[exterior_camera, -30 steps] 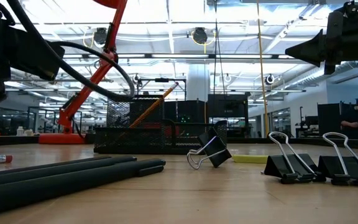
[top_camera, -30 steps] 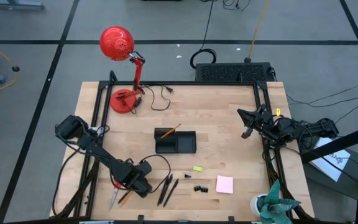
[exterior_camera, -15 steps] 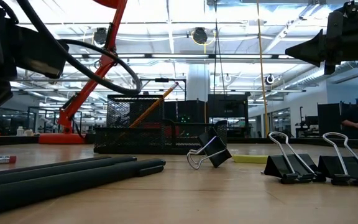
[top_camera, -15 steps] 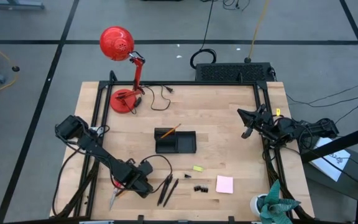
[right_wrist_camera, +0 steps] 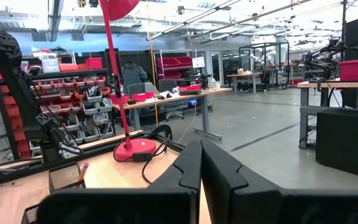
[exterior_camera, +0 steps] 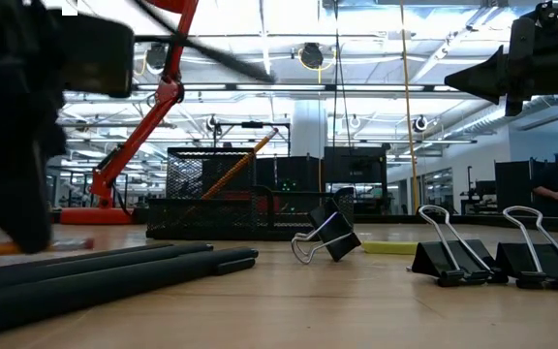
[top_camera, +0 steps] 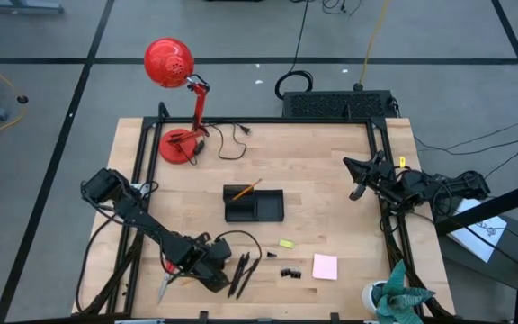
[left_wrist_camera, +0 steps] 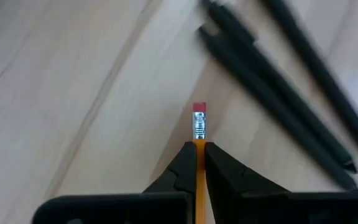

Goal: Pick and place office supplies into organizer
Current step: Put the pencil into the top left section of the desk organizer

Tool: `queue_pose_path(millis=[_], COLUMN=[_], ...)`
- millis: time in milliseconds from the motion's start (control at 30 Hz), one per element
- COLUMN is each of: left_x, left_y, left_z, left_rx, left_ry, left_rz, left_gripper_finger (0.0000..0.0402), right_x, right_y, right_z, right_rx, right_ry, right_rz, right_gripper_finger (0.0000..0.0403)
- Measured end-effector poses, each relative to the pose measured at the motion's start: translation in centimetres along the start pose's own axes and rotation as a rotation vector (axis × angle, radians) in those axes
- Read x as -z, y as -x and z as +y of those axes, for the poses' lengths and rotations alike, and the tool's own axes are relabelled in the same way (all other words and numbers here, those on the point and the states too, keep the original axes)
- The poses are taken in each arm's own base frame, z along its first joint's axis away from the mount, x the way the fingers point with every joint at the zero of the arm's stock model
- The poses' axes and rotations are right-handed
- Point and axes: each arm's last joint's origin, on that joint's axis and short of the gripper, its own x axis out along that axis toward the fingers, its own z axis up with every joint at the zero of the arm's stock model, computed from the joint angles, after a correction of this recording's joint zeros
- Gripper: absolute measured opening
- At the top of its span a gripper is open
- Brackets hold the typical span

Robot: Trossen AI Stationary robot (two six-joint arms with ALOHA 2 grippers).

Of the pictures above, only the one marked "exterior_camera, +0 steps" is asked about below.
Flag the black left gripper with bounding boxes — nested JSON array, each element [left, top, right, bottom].
[[0, 0, 67, 256]]

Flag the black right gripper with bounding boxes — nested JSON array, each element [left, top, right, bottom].
[[443, 0, 558, 116]]

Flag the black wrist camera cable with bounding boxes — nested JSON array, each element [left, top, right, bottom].
[[131, 0, 276, 84]]

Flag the black binder clip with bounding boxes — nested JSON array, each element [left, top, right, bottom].
[[494, 205, 558, 293], [406, 204, 510, 288], [290, 197, 363, 266]]

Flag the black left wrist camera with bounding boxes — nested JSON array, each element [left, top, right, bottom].
[[63, 12, 136, 100]]

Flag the large black cable reel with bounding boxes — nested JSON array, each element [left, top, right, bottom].
[[297, 42, 327, 71], [143, 42, 169, 72]]

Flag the black table frame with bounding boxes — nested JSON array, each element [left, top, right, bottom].
[[0, 208, 558, 236]]

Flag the yellow hanging cable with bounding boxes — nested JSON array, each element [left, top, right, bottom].
[[398, 0, 421, 215]]

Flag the black mesh desk organizer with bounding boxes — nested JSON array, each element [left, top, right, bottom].
[[145, 146, 356, 242]]

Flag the black hanging cable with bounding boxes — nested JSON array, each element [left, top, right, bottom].
[[330, 0, 354, 149]]

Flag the black partition panels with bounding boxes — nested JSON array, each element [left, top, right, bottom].
[[494, 153, 558, 218]]

